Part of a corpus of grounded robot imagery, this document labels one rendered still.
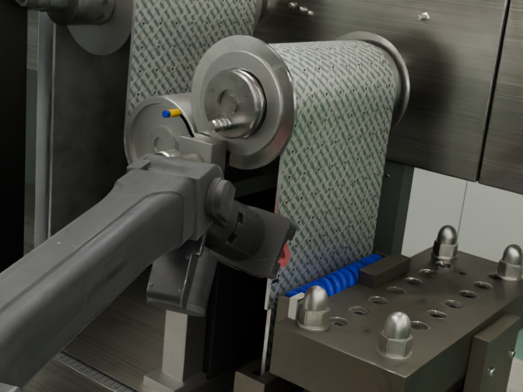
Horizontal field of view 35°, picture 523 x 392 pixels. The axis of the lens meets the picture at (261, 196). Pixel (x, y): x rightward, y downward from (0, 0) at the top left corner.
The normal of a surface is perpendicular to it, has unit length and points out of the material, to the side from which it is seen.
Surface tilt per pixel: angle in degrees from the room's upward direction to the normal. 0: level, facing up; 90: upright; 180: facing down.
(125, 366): 0
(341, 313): 0
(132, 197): 5
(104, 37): 90
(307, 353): 90
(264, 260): 61
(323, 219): 90
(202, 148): 90
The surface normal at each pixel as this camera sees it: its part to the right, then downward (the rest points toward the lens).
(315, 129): 0.79, 0.25
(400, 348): -0.13, 0.27
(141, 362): 0.10, -0.95
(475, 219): -0.61, 0.17
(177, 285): -0.22, -0.21
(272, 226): -0.48, -0.32
